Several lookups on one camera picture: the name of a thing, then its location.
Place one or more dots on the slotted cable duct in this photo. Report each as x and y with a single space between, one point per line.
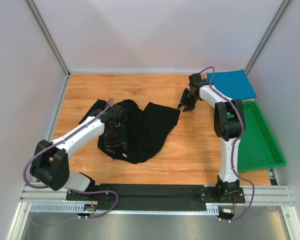
81 208

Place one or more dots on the pink folded t-shirt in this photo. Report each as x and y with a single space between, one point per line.
247 100

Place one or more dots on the green plastic tray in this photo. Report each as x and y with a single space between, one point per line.
258 148

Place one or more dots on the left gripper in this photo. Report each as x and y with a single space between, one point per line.
115 145

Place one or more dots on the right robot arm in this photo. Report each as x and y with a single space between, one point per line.
229 126

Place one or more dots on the blue folded t-shirt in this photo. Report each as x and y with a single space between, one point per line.
234 84

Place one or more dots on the right aluminium frame post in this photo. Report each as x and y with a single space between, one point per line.
284 5

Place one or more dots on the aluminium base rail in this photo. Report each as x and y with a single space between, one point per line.
260 195

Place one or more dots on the aluminium frame post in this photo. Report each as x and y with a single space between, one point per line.
46 33
284 5

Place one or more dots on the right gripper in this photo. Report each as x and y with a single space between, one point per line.
189 99

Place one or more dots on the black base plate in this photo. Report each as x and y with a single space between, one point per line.
167 197

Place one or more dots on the black t-shirt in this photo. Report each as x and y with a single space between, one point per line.
146 130

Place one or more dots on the left aluminium frame post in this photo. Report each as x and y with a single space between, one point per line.
46 33

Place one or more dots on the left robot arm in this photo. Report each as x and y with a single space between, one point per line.
50 163

